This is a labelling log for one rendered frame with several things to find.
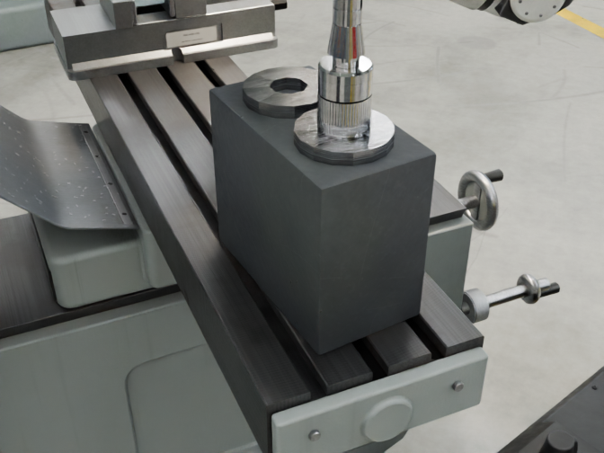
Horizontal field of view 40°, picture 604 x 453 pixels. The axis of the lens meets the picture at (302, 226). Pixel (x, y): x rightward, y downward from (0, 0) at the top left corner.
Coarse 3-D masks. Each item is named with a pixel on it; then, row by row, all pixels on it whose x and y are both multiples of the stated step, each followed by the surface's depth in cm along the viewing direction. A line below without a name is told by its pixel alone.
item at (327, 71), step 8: (328, 56) 71; (320, 64) 70; (328, 64) 70; (360, 64) 70; (368, 64) 70; (320, 72) 70; (328, 72) 69; (336, 72) 68; (344, 72) 68; (352, 72) 68; (360, 72) 69; (368, 72) 69; (328, 80) 69; (336, 80) 69; (344, 80) 68; (352, 80) 68; (360, 80) 69; (368, 80) 69
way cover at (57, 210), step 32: (0, 128) 118; (32, 128) 127; (64, 128) 129; (0, 160) 108; (32, 160) 116; (64, 160) 120; (96, 160) 122; (0, 192) 99; (32, 192) 106; (64, 192) 112; (96, 192) 114; (64, 224) 105; (96, 224) 107; (128, 224) 109
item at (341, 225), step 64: (256, 128) 76; (384, 128) 73; (256, 192) 80; (320, 192) 68; (384, 192) 71; (256, 256) 85; (320, 256) 72; (384, 256) 76; (320, 320) 76; (384, 320) 80
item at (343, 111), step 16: (320, 80) 70; (320, 96) 71; (336, 96) 69; (352, 96) 69; (368, 96) 70; (320, 112) 72; (336, 112) 70; (352, 112) 70; (368, 112) 71; (320, 128) 72; (336, 128) 71; (352, 128) 71; (368, 128) 72
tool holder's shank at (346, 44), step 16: (336, 0) 66; (352, 0) 66; (336, 16) 67; (352, 16) 67; (336, 32) 68; (352, 32) 67; (336, 48) 68; (352, 48) 68; (336, 64) 69; (352, 64) 69
